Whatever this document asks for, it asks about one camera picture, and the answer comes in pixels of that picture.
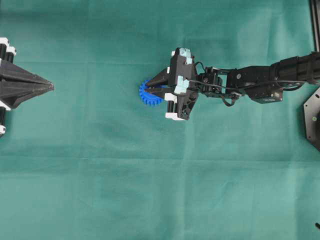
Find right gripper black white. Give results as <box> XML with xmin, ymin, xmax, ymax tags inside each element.
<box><xmin>146</xmin><ymin>47</ymin><xmax>199</xmax><ymax>121</ymax></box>

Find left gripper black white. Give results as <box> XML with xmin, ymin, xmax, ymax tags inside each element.
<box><xmin>0</xmin><ymin>37</ymin><xmax>55</xmax><ymax>137</ymax></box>

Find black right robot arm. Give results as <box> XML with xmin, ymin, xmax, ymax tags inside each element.
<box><xmin>139</xmin><ymin>47</ymin><xmax>320</xmax><ymax>121</ymax></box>

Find blue plastic gear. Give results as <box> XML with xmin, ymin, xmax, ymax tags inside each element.
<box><xmin>139</xmin><ymin>79</ymin><xmax>164</xmax><ymax>107</ymax></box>

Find green table cloth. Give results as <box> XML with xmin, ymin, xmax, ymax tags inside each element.
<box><xmin>0</xmin><ymin>0</ymin><xmax>320</xmax><ymax>240</ymax></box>

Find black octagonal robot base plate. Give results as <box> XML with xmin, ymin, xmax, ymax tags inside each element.
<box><xmin>303</xmin><ymin>88</ymin><xmax>320</xmax><ymax>151</ymax></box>

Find black aluminium frame rail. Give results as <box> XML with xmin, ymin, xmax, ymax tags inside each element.
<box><xmin>309</xmin><ymin>0</ymin><xmax>320</xmax><ymax>52</ymax></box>

